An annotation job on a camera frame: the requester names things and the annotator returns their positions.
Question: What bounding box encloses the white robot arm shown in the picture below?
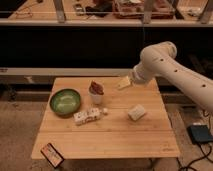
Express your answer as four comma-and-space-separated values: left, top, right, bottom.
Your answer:
118, 41, 213, 114

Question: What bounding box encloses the white sponge block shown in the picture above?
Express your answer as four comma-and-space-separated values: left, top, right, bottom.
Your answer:
128, 104, 146, 121

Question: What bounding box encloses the green bowl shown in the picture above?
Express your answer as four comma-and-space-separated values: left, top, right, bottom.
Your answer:
49, 89, 81, 117

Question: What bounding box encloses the tray with items on shelf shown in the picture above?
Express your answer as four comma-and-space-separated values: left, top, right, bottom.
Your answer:
113, 0, 175, 19

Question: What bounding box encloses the dark object on shelf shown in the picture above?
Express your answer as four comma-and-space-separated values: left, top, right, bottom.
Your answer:
85, 2, 112, 17

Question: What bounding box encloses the black foot pedal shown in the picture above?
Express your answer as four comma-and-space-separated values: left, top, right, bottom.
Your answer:
187, 125, 213, 144

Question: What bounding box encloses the black cable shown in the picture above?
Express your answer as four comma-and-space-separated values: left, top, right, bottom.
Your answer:
176, 143, 213, 171

